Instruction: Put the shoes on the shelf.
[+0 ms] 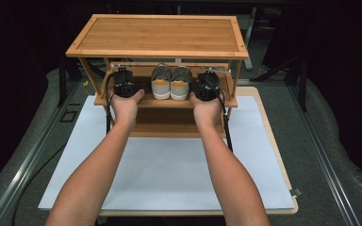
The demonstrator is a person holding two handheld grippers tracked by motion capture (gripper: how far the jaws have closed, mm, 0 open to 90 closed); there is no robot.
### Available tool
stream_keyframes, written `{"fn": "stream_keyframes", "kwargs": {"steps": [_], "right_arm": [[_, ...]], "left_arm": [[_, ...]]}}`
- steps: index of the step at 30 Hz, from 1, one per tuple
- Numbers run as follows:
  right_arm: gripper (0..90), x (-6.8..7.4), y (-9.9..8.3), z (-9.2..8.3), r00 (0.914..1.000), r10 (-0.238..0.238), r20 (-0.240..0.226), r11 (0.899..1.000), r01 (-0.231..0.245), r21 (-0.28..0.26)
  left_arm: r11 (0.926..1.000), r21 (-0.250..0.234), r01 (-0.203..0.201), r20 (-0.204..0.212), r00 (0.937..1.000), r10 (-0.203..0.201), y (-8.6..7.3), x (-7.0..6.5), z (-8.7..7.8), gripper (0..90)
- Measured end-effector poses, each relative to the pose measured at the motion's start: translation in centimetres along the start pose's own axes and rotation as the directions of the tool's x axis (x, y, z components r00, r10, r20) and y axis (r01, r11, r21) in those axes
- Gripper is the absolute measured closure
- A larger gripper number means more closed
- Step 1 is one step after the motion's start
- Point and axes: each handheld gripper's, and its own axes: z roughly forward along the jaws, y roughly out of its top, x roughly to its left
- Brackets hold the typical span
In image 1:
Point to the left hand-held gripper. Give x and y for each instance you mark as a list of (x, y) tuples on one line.
[(124, 84)]

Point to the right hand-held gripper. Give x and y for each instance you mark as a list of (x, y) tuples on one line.
[(205, 88)]

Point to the grey canvas shoe white sole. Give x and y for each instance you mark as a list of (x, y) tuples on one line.
[(180, 89), (161, 88)]

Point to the wooden shoe rack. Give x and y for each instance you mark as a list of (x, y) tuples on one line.
[(160, 36)]

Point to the person's left hand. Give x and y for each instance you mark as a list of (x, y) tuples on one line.
[(125, 108)]

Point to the person's right hand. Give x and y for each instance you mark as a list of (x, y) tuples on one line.
[(206, 113)]

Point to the black metal stand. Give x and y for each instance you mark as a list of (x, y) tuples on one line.
[(301, 81), (62, 78)]

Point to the white table cover sheet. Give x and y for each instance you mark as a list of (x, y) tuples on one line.
[(166, 175)]

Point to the grey metal clip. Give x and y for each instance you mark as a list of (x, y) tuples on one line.
[(296, 192)]

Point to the grey metal post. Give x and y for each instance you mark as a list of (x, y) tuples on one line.
[(250, 40)]

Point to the aluminium floor rail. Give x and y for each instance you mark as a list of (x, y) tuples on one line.
[(323, 157), (28, 163)]

